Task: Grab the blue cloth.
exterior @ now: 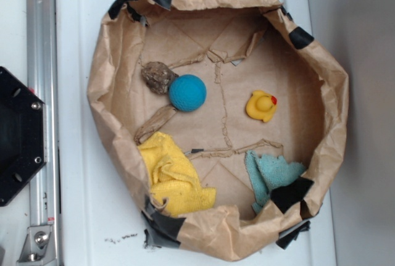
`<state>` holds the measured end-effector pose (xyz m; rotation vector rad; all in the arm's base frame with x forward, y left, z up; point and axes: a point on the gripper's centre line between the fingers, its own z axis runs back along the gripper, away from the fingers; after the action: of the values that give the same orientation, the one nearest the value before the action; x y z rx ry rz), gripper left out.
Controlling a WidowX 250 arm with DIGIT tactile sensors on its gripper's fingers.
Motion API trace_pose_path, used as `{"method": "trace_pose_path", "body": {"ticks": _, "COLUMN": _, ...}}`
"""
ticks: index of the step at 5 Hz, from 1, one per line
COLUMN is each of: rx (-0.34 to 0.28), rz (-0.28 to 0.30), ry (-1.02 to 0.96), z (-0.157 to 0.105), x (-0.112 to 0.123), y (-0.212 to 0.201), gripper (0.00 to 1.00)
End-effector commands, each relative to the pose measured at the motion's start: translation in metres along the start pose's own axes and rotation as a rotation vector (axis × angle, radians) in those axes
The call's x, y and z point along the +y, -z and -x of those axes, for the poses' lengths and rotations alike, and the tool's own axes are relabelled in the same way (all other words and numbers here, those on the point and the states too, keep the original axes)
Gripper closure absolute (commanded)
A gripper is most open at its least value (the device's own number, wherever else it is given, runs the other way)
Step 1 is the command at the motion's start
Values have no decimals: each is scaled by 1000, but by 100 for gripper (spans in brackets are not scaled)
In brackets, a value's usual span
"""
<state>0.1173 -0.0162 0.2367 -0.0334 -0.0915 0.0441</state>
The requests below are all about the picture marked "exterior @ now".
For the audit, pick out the light blue cloth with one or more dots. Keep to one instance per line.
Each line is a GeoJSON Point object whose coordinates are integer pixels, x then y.
{"type": "Point", "coordinates": [267, 172]}

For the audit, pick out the yellow cloth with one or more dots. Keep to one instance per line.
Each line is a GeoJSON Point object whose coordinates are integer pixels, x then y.
{"type": "Point", "coordinates": [174, 181]}

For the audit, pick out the blue foam ball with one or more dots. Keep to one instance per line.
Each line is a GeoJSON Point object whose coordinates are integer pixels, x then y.
{"type": "Point", "coordinates": [187, 93]}

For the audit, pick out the brown paper bag bin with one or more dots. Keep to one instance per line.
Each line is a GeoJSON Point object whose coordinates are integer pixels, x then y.
{"type": "Point", "coordinates": [235, 47]}

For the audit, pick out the brown rock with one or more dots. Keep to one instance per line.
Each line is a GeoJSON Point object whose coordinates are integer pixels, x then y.
{"type": "Point", "coordinates": [158, 77]}

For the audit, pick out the yellow rubber duck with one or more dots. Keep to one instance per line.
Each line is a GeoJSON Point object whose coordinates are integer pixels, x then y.
{"type": "Point", "coordinates": [261, 106]}

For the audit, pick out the white tray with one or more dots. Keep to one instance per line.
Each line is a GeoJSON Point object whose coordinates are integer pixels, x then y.
{"type": "Point", "coordinates": [101, 224]}

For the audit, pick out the aluminium extrusion rail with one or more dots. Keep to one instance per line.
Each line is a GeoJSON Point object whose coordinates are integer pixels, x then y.
{"type": "Point", "coordinates": [42, 78]}

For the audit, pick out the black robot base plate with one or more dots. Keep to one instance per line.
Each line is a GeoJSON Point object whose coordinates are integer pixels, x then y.
{"type": "Point", "coordinates": [22, 136]}

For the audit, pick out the metal corner bracket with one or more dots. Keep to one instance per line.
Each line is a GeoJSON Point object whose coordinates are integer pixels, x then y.
{"type": "Point", "coordinates": [39, 246]}

